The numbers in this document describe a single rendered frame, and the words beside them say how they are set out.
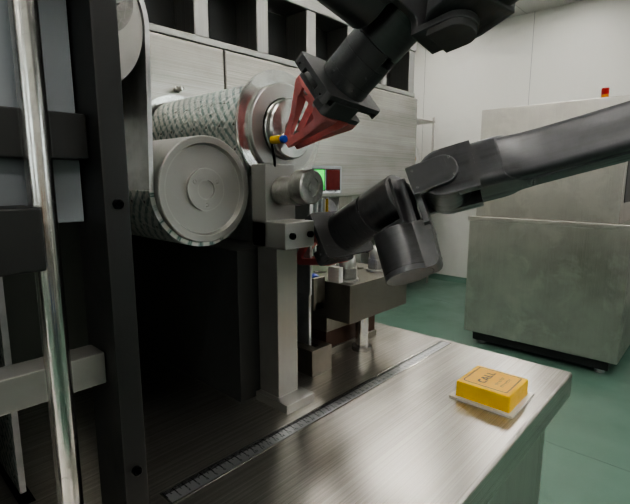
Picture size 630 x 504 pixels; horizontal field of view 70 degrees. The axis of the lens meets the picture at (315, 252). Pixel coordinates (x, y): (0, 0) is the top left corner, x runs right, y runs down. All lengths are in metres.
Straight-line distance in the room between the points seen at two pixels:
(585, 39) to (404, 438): 4.85
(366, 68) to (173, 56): 0.50
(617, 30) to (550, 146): 4.62
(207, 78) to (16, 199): 0.65
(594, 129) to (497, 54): 4.90
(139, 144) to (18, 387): 0.27
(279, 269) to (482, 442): 0.30
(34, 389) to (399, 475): 0.33
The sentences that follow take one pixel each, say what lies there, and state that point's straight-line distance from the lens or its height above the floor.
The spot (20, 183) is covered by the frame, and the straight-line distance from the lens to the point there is 0.35.
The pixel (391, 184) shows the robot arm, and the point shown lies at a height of 1.18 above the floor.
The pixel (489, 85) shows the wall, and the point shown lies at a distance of 5.40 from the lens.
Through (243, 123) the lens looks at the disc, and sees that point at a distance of 0.57.
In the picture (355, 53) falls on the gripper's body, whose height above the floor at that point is 1.31.
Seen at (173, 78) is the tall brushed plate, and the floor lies 1.37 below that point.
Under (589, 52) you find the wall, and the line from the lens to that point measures 5.17.
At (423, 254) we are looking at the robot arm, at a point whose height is 1.10.
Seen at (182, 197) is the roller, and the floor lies 1.17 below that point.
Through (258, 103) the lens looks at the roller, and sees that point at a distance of 0.58.
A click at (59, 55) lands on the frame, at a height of 1.27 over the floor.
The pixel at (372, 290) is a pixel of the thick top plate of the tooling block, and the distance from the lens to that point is 0.72.
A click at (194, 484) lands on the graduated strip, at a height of 0.90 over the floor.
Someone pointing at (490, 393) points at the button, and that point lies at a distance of 0.63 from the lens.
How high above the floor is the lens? 1.19
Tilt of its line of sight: 9 degrees down
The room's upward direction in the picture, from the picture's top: straight up
